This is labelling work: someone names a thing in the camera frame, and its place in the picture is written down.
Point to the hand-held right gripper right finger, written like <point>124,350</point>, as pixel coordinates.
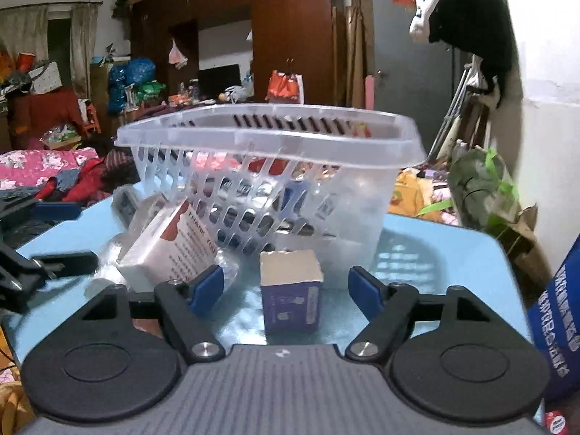
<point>365,292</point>

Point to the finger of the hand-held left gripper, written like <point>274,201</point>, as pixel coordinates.
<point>65,263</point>
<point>56,211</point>

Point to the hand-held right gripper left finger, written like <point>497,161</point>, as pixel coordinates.
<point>206,291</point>

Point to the white box with red label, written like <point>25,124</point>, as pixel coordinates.
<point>172,244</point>

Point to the white plastic basket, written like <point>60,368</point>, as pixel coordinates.
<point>362,217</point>

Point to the purple box with white icons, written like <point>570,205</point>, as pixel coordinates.
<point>290,301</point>

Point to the pink floral blanket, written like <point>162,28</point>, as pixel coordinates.
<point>40,167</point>

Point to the grey packet in clear plastic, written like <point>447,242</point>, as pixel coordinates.
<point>127,204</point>

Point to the yellow bag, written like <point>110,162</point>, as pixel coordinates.
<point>408,192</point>

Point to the dotted gift bag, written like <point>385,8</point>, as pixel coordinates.
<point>45,78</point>

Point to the blue plastic bags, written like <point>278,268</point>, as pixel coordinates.
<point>129,84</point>

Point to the red cup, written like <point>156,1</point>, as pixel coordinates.
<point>26,62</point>

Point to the green printed plastic bag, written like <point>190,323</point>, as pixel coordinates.
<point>149,90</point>

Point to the green and white shopping bag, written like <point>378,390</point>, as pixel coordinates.
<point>482,190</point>

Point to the brown paper bag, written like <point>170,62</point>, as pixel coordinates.
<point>525,244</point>

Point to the beige curtains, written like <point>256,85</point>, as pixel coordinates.
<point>27,40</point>

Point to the blue tote bag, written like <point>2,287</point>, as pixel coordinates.
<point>559,326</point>

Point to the white hanging plastic bag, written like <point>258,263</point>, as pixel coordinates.
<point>177,54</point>

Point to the pink bottle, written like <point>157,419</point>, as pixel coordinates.
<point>370,92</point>

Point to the metal crutches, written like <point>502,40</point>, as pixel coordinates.
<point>455,108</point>

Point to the black monitor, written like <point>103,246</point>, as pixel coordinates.
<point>220,81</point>

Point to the orange bag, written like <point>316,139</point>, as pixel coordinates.
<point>284,87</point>

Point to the red printed bag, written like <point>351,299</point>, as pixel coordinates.
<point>556,422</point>

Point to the grey door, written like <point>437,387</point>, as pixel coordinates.
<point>394,54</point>

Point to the wooden boards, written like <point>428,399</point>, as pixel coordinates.
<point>355,45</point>

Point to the brown wooden wardrobe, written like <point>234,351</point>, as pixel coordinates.
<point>290,22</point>

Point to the white and black hanging garment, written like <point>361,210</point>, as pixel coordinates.
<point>471,31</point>

